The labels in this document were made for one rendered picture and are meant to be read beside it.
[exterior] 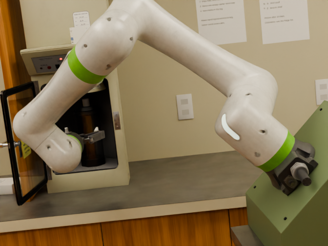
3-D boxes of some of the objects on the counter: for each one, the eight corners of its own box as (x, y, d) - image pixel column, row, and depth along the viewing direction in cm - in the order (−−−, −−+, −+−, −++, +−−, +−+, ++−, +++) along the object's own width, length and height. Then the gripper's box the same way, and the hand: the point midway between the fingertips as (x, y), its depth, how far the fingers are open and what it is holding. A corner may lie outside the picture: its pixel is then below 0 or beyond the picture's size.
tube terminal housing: (58, 177, 265) (32, -3, 252) (132, 169, 265) (110, -12, 252) (47, 193, 241) (18, -6, 228) (129, 185, 240) (104, -15, 227)
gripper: (106, 130, 198) (112, 119, 219) (30, 137, 199) (42, 126, 220) (109, 152, 199) (114, 139, 221) (33, 160, 200) (45, 146, 221)
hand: (78, 133), depth 219 cm, fingers open, 13 cm apart
